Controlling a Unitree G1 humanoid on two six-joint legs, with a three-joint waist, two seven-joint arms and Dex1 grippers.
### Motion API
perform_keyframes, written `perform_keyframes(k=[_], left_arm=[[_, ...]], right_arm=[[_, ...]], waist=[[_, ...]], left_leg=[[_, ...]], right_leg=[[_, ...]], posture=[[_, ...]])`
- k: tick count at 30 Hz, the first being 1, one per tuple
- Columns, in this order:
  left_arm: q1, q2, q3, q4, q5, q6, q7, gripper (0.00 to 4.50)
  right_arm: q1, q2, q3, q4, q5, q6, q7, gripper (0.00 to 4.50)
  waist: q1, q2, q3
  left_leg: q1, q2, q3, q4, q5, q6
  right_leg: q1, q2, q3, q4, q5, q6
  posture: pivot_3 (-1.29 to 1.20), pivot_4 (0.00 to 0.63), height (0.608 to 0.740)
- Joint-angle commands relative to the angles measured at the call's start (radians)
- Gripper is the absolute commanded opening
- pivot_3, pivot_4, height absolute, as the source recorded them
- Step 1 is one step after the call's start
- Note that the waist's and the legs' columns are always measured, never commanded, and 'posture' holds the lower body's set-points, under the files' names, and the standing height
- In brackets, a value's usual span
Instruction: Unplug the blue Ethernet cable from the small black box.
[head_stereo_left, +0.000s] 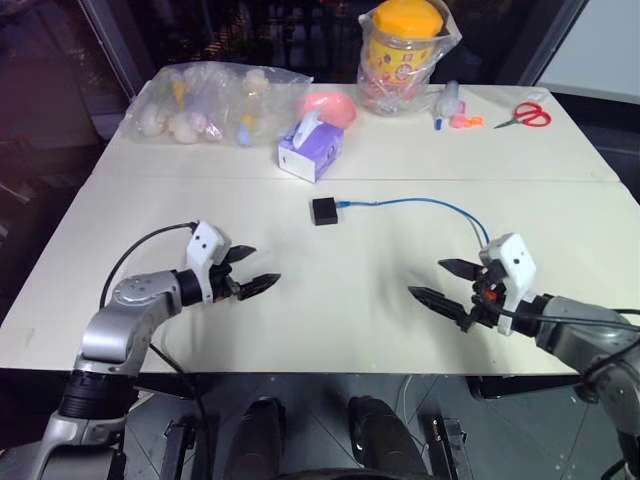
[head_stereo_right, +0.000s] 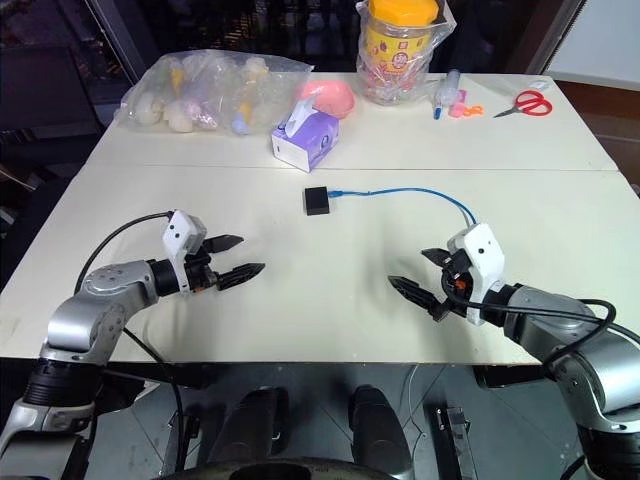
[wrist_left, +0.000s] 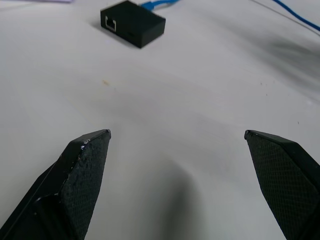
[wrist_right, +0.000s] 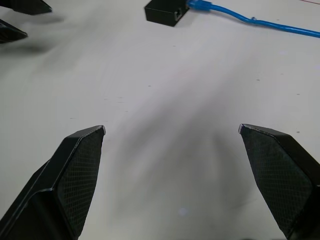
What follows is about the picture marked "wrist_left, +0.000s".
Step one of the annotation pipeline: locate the blue cable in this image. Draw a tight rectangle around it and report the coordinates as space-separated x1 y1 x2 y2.
139 0 320 32

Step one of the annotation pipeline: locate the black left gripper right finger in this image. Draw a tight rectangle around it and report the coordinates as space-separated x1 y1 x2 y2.
243 129 320 240

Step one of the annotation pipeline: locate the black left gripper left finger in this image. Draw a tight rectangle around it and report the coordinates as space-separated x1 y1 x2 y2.
0 128 112 240

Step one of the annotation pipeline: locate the black network adapter box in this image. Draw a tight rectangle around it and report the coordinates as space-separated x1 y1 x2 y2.
100 0 167 49

